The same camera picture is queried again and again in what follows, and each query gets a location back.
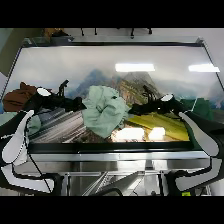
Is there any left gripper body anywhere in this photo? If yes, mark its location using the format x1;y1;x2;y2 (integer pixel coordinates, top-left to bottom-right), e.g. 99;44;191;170
65;96;88;113

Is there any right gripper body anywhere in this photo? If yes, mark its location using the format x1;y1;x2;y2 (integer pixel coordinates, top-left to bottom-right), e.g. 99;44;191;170
127;103;150;117

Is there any pale green T-shirt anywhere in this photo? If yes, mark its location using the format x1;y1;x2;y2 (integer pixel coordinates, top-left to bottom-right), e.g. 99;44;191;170
81;85;131;140

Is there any brown garment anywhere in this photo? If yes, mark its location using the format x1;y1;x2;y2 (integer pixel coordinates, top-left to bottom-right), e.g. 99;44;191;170
2;81;38;113

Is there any dark green garment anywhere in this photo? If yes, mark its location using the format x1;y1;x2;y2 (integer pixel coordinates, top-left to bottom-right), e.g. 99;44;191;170
181;97;215;152

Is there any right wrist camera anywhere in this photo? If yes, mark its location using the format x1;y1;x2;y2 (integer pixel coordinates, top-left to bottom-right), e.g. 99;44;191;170
142;84;158;104

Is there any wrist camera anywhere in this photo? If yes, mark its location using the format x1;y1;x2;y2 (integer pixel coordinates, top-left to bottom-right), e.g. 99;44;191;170
58;79;70;98
142;84;158;104

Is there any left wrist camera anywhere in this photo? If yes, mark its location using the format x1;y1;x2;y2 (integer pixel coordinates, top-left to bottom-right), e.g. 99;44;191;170
58;79;70;98

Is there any silver frame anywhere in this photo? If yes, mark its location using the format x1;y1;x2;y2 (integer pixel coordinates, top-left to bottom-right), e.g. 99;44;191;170
19;35;221;197

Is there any black cable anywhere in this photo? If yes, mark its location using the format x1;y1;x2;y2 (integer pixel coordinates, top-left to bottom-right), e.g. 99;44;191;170
28;151;53;193

